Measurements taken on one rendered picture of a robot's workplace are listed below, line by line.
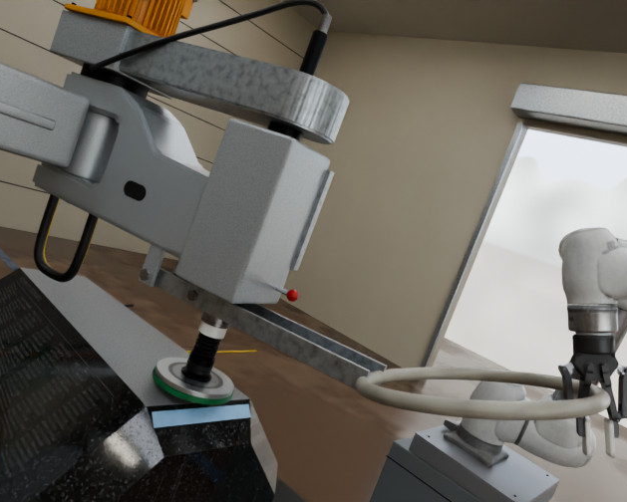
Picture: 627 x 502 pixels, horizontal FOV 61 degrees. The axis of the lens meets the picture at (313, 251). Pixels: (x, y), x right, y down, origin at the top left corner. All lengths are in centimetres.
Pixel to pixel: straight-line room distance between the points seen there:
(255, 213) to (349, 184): 621
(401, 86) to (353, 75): 88
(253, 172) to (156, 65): 46
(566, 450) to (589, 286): 88
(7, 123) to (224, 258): 71
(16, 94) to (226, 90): 58
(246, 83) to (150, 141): 34
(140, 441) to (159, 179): 65
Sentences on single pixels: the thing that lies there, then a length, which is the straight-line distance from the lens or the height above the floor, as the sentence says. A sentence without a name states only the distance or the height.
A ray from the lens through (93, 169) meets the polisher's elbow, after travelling 176.
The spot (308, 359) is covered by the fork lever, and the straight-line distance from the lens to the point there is 124.
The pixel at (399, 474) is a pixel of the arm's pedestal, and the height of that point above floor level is 71.
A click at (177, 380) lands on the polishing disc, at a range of 142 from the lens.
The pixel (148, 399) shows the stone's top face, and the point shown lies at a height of 87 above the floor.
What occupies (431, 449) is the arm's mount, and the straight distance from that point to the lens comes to 190.
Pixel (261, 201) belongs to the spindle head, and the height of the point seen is 142.
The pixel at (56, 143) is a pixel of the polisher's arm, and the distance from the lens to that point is 171.
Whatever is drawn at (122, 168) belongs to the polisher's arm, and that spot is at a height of 136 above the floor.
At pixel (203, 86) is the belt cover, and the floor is 164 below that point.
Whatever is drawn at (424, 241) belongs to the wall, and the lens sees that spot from 664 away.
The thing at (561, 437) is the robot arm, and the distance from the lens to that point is 193.
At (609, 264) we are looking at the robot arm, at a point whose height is 155.
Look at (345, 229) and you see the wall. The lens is 730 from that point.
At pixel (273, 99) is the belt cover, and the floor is 166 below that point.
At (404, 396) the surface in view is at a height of 120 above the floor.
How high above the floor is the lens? 146
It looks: 5 degrees down
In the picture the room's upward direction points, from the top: 21 degrees clockwise
